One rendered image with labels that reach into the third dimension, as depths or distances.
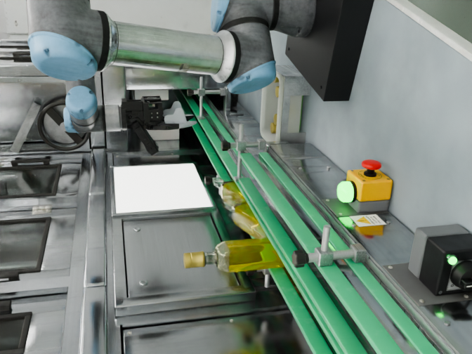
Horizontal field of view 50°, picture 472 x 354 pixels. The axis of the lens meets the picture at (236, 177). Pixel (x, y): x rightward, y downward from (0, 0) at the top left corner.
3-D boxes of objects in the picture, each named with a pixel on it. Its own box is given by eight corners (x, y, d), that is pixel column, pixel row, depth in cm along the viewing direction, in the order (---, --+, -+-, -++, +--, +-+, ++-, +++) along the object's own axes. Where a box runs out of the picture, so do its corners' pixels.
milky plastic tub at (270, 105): (284, 133, 167) (258, 134, 165) (289, 64, 158) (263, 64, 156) (303, 151, 151) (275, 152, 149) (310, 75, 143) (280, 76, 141)
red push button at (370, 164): (356, 173, 107) (358, 158, 105) (374, 172, 107) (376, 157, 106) (365, 180, 103) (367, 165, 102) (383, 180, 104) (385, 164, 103)
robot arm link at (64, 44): (279, 20, 118) (31, -25, 89) (290, 81, 116) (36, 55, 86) (251, 43, 128) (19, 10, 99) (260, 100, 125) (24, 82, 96)
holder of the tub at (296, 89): (284, 148, 169) (262, 149, 167) (291, 64, 158) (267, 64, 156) (303, 167, 153) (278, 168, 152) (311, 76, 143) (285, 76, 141)
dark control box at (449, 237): (451, 264, 87) (407, 268, 85) (460, 223, 84) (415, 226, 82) (482, 291, 80) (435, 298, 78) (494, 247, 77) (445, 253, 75)
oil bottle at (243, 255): (298, 253, 123) (211, 262, 118) (300, 233, 121) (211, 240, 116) (306, 265, 118) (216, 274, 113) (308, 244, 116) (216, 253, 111)
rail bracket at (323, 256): (358, 253, 93) (289, 260, 90) (364, 217, 90) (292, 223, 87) (369, 265, 89) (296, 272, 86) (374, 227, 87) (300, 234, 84)
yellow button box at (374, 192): (374, 197, 112) (343, 199, 110) (379, 165, 109) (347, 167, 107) (390, 211, 105) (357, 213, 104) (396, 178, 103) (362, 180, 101)
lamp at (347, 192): (346, 197, 108) (333, 197, 108) (348, 177, 107) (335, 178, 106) (355, 206, 104) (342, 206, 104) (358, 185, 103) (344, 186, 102)
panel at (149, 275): (196, 168, 206) (109, 172, 198) (196, 161, 205) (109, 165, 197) (256, 300, 126) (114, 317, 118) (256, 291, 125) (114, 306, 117)
